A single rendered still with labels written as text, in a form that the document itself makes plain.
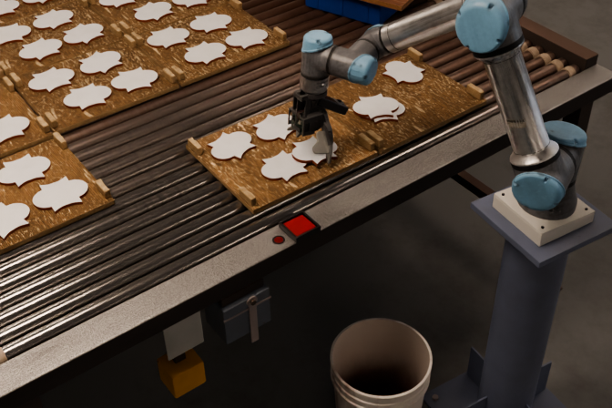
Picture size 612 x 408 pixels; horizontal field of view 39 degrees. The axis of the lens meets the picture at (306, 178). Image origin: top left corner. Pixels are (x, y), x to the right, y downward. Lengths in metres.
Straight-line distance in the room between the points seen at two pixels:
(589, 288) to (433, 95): 1.15
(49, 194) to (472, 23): 1.16
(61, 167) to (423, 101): 1.06
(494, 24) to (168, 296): 0.95
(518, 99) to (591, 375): 1.40
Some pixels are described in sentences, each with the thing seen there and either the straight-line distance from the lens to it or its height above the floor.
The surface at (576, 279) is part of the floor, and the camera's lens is 3.47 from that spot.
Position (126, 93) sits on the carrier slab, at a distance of 2.71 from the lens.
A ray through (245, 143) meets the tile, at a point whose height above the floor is 0.95.
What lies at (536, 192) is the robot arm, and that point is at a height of 1.09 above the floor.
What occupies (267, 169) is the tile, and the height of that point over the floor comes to 0.95.
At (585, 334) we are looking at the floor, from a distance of 3.29.
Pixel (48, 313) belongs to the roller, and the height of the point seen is 0.92.
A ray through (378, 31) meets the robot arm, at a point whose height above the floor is 1.29.
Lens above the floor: 2.39
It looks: 39 degrees down
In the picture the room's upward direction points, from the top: 1 degrees counter-clockwise
